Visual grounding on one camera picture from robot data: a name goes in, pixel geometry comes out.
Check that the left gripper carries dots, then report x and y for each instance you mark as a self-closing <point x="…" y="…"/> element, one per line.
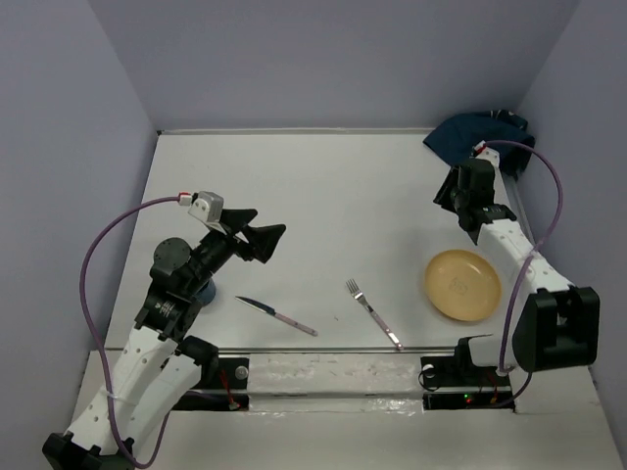
<point x="262" y="241"/>

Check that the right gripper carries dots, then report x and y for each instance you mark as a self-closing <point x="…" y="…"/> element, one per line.
<point x="443" y="196"/>

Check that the dark blue mug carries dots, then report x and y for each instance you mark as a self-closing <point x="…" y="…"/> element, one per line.
<point x="207" y="294"/>

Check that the blue cloth placemat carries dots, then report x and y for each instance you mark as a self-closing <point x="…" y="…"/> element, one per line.
<point x="453" y="140"/>

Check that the yellow plate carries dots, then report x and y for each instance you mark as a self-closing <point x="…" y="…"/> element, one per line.
<point x="462" y="286"/>

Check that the knife with pink handle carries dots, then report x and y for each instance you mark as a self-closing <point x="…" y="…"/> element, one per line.
<point x="269" y="310"/>

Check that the fork with pink handle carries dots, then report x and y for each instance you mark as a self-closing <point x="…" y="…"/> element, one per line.
<point x="360" y="297"/>

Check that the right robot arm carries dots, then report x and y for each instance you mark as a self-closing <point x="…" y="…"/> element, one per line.
<point x="550" y="323"/>

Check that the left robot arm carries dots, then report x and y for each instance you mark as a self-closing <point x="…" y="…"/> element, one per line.
<point x="160" y="361"/>

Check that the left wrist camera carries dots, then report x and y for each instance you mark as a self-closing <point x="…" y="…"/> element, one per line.
<point x="207" y="207"/>

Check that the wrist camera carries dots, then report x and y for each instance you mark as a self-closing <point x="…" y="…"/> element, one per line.
<point x="207" y="207"/>
<point x="483" y="152"/>

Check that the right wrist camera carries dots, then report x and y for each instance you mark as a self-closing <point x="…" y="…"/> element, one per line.
<point x="483" y="152"/>

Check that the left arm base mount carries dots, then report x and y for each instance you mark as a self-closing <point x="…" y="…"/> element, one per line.
<point x="222" y="389"/>

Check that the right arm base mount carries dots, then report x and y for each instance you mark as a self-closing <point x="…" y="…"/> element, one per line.
<point x="446" y="385"/>

